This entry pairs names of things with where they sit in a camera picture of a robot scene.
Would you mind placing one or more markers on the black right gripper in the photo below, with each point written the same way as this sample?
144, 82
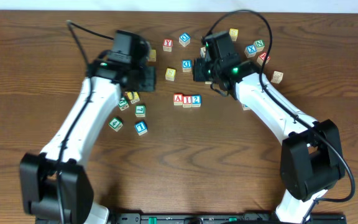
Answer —
199, 65

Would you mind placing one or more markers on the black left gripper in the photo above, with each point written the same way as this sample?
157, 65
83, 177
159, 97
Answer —
149, 85

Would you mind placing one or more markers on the blue 2 wooden block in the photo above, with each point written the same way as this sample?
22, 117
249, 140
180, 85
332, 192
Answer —
196, 100

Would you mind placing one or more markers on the red I wooden block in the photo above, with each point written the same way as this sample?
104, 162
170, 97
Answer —
187, 101

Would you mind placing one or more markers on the red A wooden block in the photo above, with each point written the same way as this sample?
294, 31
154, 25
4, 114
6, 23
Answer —
178, 99

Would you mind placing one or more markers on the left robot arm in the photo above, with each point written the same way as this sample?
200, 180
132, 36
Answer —
54, 184

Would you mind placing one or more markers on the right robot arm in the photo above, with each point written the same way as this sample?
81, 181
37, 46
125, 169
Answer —
311, 150

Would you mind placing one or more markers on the plain picture wooden block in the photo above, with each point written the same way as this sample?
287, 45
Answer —
203, 52

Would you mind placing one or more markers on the yellow O wooden block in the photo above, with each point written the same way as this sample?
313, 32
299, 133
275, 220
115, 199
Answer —
153, 55

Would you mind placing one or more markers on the blue X wooden block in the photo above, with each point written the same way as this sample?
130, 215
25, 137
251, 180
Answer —
250, 51

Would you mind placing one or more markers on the blue D centre wooden block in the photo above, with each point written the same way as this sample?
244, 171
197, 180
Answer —
186, 65

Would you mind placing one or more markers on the blue d wooden block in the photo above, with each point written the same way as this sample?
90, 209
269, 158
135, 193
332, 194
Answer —
186, 65
184, 39

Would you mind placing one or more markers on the yellow K wooden block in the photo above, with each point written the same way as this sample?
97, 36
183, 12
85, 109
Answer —
133, 97

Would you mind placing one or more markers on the yellow far wooden block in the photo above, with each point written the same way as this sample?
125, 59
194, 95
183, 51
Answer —
233, 34

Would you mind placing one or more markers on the red M wooden block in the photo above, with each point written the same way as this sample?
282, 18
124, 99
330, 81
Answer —
261, 58

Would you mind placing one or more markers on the green J left wooden block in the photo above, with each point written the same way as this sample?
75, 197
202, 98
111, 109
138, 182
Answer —
123, 104

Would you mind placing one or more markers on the yellow S wooden block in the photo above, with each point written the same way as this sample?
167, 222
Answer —
170, 74

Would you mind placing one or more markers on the red Y wooden block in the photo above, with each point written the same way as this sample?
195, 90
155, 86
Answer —
167, 45

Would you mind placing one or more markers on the green N wooden block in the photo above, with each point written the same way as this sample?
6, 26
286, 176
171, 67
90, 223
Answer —
259, 45

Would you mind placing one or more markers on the blue D far wooden block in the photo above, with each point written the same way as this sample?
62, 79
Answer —
184, 39

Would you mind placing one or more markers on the blue 5 wooden block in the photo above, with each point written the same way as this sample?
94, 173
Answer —
245, 107

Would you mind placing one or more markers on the green L wooden block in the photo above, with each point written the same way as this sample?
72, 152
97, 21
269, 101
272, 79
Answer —
140, 111

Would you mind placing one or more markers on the plain animal wooden block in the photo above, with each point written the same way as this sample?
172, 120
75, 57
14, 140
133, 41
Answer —
277, 77

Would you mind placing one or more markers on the green 4 wooden block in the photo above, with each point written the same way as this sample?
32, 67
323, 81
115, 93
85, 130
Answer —
116, 124

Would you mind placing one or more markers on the blue T wooden block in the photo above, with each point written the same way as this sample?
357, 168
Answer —
141, 128

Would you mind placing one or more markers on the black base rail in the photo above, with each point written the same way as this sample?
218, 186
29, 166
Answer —
138, 218

